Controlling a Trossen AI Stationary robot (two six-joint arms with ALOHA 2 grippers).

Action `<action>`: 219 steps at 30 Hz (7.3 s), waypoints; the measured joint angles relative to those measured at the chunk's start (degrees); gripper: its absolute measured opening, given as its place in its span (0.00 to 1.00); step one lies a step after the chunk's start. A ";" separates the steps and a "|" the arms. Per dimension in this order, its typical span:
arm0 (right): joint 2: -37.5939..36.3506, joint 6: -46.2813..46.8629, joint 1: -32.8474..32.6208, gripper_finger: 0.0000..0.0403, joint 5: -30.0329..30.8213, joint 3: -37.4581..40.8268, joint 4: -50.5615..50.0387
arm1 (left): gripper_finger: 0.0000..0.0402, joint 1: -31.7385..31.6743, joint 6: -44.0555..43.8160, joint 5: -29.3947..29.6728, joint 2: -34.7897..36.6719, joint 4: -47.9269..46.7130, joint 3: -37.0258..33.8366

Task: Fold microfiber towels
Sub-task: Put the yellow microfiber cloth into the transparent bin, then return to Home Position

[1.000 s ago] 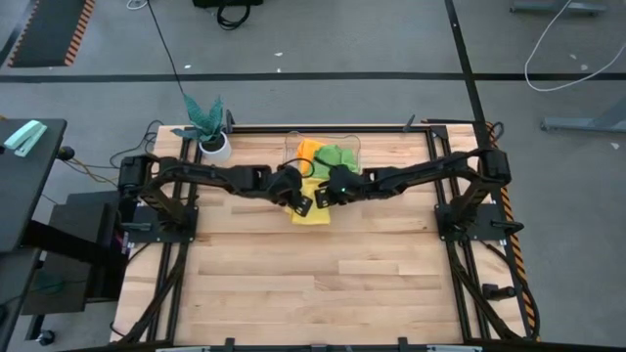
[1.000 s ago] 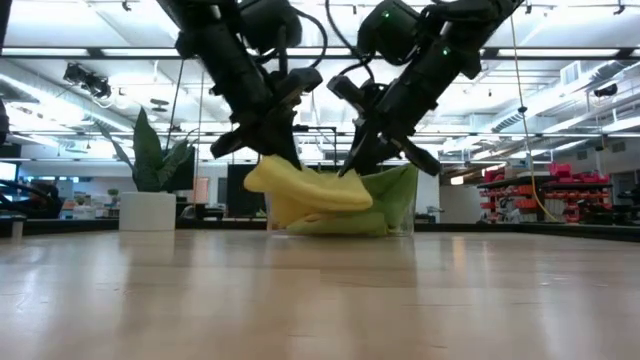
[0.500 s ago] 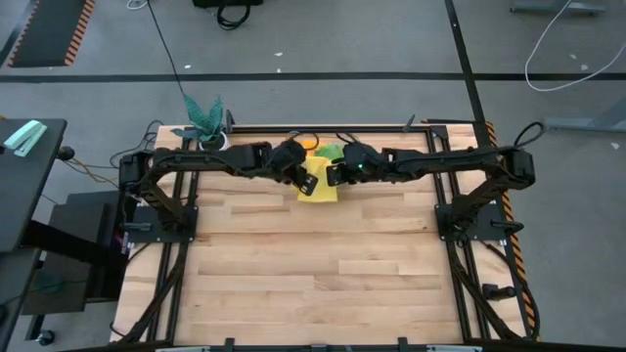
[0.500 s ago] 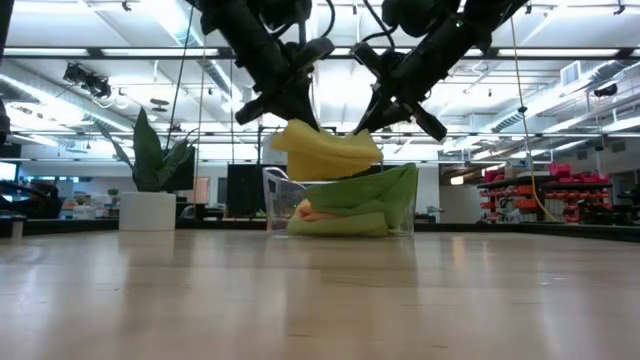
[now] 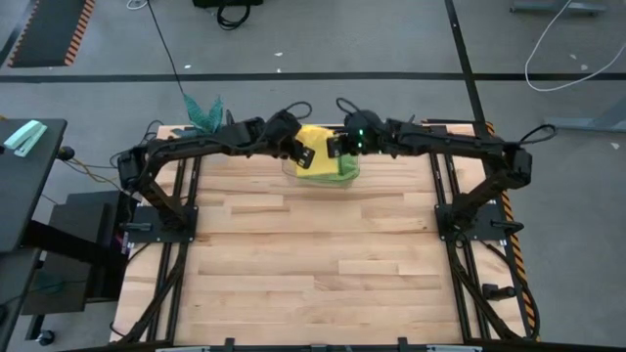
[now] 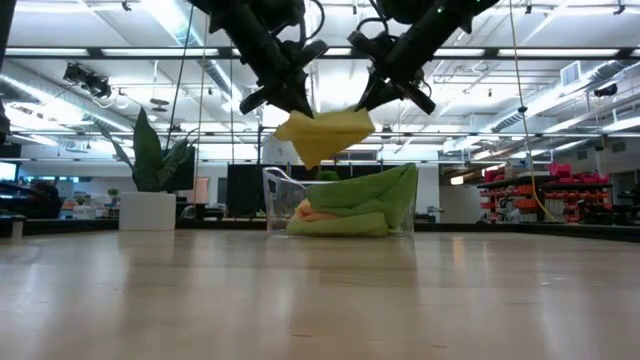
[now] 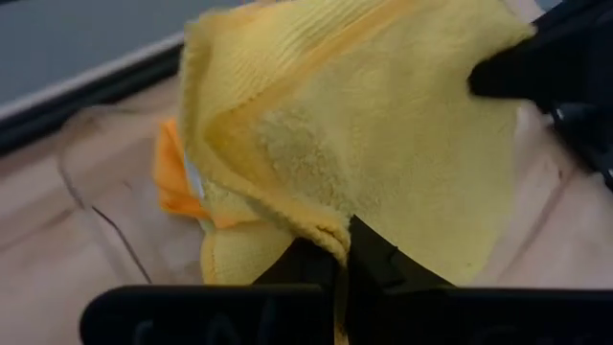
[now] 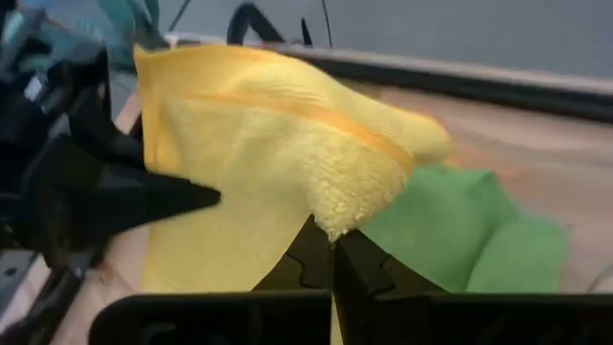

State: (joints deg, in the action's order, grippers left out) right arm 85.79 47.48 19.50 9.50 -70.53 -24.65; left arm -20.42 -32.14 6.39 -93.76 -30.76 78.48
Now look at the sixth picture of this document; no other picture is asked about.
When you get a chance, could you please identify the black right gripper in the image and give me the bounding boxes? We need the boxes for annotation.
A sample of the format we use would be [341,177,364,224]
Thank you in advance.
[347,9,454,116]

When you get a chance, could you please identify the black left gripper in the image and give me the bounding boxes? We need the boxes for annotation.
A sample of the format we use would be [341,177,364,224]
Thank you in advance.
[238,38,330,120]

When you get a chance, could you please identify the tan hanging cord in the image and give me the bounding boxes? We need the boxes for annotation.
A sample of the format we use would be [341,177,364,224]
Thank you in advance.
[192,9,209,197]

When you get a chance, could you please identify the artificial plant in white pot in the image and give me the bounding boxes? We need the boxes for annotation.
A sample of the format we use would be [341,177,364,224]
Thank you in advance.
[97,107,197,232]

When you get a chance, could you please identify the yellow microfiber towel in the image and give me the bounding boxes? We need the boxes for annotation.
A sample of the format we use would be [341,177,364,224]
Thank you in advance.
[273,106,377,172]

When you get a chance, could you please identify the orange microfiber towel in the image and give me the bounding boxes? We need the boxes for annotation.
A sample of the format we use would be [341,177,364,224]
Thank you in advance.
[294,198,342,223]

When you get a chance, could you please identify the white box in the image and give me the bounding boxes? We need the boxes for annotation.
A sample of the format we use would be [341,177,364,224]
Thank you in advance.
[262,135,301,165]

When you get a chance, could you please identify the person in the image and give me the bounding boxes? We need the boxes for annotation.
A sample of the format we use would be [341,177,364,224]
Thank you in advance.
[27,179,65,220]

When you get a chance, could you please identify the dark green microfiber towel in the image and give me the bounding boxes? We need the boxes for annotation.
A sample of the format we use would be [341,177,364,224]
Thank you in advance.
[304,162,420,229]

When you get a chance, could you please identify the black aluminium table frame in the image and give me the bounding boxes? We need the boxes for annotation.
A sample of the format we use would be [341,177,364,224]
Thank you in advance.
[0,214,640,242]

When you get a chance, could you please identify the clear plastic bin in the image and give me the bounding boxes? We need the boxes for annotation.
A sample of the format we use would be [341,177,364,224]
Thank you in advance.
[262,166,419,238]

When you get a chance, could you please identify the shelving with orange bins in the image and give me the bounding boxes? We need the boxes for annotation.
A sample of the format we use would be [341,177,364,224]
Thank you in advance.
[477,160,615,225]

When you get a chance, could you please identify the black ceiling camera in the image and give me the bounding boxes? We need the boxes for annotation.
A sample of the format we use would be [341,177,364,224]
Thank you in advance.
[63,61,114,100]

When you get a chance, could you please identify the thin black hanging cable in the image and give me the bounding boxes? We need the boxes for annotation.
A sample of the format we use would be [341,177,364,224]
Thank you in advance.
[166,0,197,147]

